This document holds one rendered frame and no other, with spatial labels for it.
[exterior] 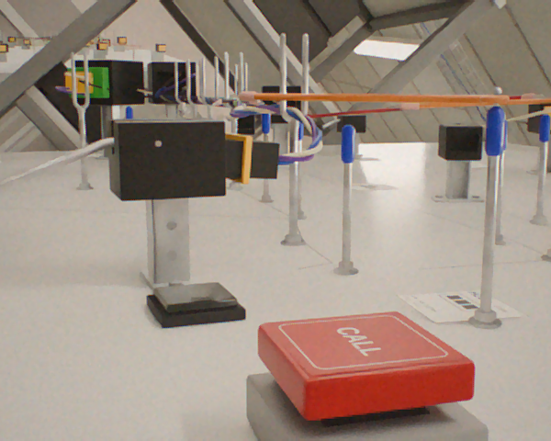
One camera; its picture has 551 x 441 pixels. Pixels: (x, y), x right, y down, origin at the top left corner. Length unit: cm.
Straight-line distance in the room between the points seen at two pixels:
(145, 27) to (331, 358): 789
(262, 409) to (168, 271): 19
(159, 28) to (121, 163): 772
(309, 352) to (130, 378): 10
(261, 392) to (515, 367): 12
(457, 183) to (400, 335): 52
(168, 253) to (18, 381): 16
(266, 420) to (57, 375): 10
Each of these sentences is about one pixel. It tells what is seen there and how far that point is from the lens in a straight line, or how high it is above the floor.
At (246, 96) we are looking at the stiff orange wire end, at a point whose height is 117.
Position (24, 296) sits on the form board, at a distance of 42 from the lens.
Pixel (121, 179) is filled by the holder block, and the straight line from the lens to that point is 39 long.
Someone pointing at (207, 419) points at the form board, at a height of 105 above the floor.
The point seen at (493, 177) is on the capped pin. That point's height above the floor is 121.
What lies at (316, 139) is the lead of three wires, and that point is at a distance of 47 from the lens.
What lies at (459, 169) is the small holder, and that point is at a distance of 75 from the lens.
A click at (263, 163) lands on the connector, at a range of 42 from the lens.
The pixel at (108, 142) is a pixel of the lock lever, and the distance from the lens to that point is 41.
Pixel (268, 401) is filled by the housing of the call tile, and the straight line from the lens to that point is 23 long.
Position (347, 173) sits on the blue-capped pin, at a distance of 43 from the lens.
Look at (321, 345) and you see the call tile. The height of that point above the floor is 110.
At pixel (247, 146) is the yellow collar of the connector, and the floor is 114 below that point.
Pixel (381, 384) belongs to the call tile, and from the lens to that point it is 21.
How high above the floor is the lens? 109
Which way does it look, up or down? 5 degrees up
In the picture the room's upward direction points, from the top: 48 degrees clockwise
